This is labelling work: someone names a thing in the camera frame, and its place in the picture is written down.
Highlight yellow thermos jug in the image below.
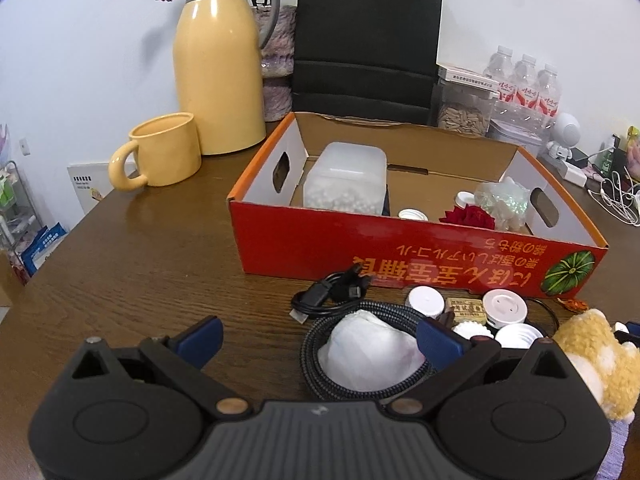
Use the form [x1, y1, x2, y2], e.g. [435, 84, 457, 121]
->
[172, 0, 281, 156]

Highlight black upright device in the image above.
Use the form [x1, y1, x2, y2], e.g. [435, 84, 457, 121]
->
[597, 135, 621, 176]

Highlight yellow white plush dog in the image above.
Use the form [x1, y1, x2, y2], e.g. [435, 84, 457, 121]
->
[552, 308, 638, 421]

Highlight grey metal tin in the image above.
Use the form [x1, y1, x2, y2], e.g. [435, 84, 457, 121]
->
[487, 119, 546, 158]

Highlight white charger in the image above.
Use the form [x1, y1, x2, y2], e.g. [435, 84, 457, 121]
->
[565, 160, 588, 187]

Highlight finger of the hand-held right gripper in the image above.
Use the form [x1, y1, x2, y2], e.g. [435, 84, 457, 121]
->
[614, 320, 640, 348]

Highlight red rose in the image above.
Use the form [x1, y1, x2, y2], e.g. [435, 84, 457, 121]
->
[439, 204, 496, 231]

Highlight small gold label box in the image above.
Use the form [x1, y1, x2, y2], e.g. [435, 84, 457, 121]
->
[445, 296, 487, 325]

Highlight braided grey cable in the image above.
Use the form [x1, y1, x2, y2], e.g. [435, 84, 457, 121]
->
[300, 300, 451, 403]

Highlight iridescent clear plastic bag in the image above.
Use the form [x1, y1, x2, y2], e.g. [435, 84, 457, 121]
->
[472, 176, 532, 233]

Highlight yellow mug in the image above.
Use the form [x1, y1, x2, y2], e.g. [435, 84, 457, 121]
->
[108, 112, 202, 192]

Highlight purple knit cloth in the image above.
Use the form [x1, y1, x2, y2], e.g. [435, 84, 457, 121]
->
[592, 412, 636, 480]

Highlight white robot figure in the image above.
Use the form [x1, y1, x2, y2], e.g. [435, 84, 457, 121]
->
[545, 112, 581, 161]

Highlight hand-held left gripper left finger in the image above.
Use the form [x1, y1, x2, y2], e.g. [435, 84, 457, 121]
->
[70, 315, 251, 419]

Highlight black plug cable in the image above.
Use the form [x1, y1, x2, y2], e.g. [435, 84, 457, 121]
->
[290, 265, 373, 323]

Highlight fuzzy purple vase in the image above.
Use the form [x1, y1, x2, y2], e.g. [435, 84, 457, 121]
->
[255, 5, 297, 123]

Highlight translucent bead container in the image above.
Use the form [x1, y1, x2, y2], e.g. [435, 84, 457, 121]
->
[302, 141, 388, 216]

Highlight wire storage rack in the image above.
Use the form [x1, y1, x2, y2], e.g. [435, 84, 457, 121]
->
[0, 160, 38, 281]

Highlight clear seed container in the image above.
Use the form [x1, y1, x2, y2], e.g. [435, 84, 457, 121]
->
[436, 62, 501, 138]

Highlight black paper bag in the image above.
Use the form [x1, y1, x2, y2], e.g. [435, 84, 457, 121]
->
[291, 0, 445, 126]

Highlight blue white packet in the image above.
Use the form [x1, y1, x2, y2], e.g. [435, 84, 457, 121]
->
[20, 222, 68, 276]

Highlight white tangled cables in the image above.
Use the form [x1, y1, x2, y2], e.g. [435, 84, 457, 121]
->
[587, 170, 640, 226]

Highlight white flat board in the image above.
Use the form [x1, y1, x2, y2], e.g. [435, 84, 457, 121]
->
[67, 161, 141, 216]

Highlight black cord loop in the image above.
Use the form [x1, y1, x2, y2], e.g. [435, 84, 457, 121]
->
[525, 297, 563, 336]

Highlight white round puck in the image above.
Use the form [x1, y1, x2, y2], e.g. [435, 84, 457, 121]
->
[482, 288, 528, 328]

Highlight clear water bottle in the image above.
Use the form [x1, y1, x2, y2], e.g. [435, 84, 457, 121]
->
[535, 63, 562, 122]
[510, 53, 541, 113]
[482, 45, 516, 106]

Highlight white tissue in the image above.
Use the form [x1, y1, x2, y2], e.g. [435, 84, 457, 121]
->
[320, 310, 426, 396]

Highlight red cardboard box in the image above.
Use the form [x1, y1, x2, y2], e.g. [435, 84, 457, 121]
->
[227, 111, 610, 298]

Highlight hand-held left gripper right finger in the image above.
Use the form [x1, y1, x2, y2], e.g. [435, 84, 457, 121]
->
[389, 317, 577, 419]

